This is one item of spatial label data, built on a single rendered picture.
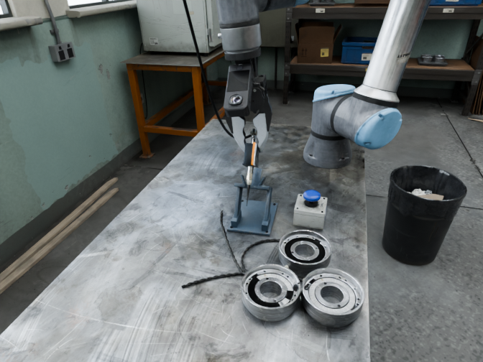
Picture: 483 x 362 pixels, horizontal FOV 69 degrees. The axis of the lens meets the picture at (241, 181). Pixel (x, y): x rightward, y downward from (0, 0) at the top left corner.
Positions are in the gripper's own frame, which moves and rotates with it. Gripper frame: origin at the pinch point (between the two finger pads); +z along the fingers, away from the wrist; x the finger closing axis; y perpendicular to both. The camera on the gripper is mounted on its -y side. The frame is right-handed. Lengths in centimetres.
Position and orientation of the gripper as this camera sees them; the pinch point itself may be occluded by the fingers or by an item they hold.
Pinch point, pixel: (252, 148)
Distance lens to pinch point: 75.9
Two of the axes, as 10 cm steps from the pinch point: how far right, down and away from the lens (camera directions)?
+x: -9.8, 0.3, 2.0
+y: 1.6, -5.0, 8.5
